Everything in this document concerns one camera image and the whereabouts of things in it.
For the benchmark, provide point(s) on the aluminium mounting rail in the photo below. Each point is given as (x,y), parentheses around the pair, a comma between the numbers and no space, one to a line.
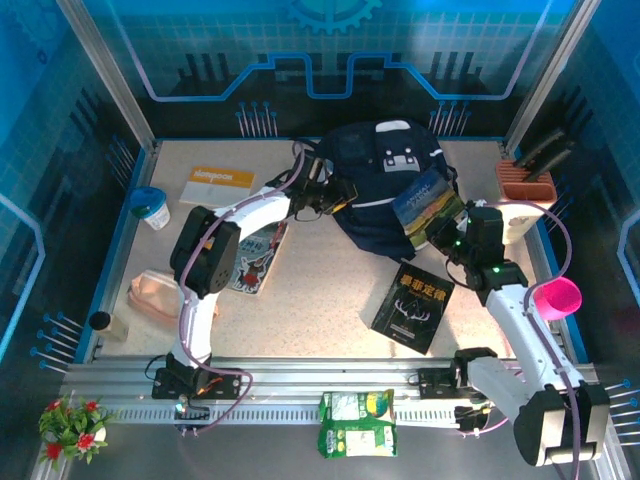
(300,372)

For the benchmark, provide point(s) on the pink pencil case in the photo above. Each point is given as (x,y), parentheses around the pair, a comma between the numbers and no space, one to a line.
(152,295)

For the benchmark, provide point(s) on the orange white notebook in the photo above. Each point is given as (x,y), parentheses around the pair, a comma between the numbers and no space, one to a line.
(215,185)

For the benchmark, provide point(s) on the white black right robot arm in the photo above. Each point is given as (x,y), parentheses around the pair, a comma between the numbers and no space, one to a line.
(510,320)

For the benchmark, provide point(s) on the navy blue backpack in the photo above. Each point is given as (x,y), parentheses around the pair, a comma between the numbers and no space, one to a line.
(370,150)

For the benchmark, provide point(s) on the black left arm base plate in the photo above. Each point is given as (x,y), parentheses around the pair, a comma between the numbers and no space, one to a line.
(225,385)

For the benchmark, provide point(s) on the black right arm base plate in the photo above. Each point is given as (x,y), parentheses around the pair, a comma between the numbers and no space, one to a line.
(435,382)

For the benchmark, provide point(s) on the artificial red flower plant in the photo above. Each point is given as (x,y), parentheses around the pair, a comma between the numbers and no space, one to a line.
(75,430)

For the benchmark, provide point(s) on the magenta plastic cup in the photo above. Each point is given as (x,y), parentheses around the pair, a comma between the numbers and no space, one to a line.
(560,297)

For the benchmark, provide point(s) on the green snack bag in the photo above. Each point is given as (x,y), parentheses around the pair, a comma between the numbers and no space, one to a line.
(357,425)

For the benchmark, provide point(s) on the landscape cover paperback book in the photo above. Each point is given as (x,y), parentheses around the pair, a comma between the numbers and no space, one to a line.
(425,200)

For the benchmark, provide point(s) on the cartoon cover thin book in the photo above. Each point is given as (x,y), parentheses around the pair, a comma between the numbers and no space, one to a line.
(257,265)

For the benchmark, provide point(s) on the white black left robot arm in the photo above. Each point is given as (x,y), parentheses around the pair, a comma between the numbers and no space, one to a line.
(260,207)

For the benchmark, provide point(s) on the beige bottle with black cap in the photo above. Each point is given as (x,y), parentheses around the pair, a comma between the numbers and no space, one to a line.
(110,327)

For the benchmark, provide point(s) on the black antler cover book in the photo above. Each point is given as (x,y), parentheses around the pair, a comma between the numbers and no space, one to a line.
(415,310)

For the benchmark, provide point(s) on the beige orange knife block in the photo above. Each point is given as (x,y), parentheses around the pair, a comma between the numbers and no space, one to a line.
(527,182)

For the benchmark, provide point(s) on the white cup with blue lid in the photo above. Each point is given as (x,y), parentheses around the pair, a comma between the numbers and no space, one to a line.
(152,210)

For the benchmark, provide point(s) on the aluminium frame post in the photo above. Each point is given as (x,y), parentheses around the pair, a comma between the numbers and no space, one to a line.
(107,75)
(542,75)

